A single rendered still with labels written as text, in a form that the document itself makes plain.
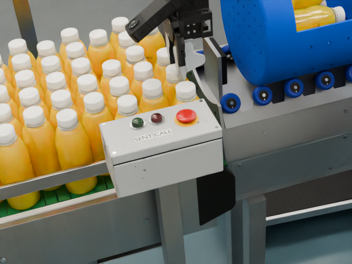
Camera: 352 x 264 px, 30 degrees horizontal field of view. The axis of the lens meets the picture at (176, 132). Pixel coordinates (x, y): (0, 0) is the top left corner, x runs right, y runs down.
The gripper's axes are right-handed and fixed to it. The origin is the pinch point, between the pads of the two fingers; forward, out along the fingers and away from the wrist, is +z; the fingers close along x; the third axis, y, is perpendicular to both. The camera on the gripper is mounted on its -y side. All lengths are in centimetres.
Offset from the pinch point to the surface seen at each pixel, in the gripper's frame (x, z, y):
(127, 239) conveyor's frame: -13.0, 30.1, -17.2
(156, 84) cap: -3.8, -0.9, -5.0
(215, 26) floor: 191, 107, 73
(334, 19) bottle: 7.6, 1.0, 39.6
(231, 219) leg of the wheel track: 15, 64, 16
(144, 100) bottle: -4.4, 2.0, -8.0
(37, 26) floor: 233, 106, -19
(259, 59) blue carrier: -0.4, 1.4, 18.2
